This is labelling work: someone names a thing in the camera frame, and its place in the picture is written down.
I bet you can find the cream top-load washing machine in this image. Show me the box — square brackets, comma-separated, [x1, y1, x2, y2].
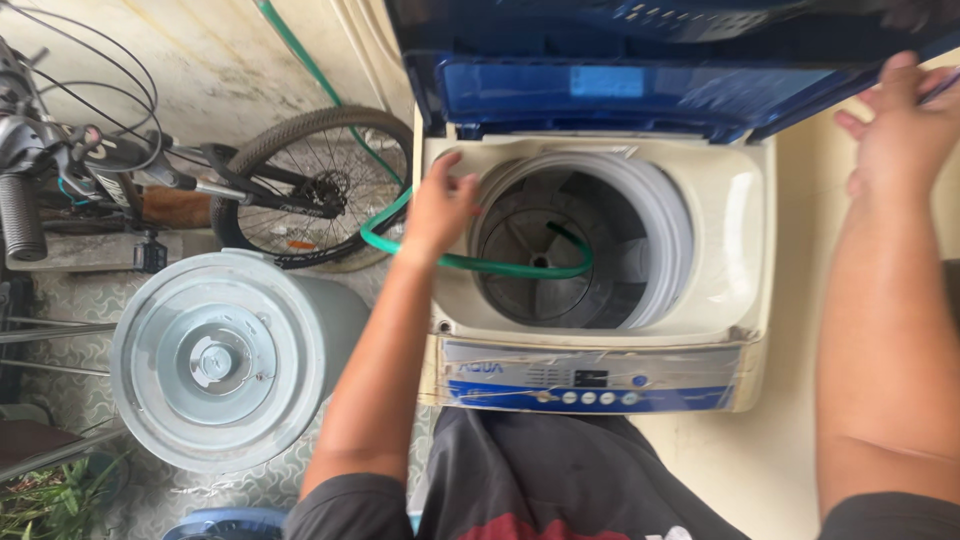
[417, 105, 778, 415]

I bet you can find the green plant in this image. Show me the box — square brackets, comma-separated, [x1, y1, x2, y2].
[0, 450, 129, 540]

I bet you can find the person's dark shirt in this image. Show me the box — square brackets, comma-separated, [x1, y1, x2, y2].
[282, 407, 960, 540]

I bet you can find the blue plastic container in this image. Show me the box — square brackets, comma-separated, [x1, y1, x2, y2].
[161, 507, 290, 540]

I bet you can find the grey lidded plastic bin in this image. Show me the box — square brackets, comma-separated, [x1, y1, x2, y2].
[110, 248, 372, 475]

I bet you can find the metal rack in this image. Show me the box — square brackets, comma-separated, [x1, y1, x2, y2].
[0, 270, 129, 485]

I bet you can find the blue washing machine lid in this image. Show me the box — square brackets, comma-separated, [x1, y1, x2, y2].
[384, 0, 960, 145]

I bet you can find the black bicycle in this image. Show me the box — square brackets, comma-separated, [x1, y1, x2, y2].
[0, 0, 414, 273]

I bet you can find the person's left hand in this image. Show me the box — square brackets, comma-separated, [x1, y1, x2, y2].
[400, 151, 483, 258]

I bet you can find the green water hose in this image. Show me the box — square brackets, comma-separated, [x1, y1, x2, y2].
[253, 0, 595, 281]

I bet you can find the person's right hand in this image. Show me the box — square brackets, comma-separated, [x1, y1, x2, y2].
[834, 51, 960, 198]

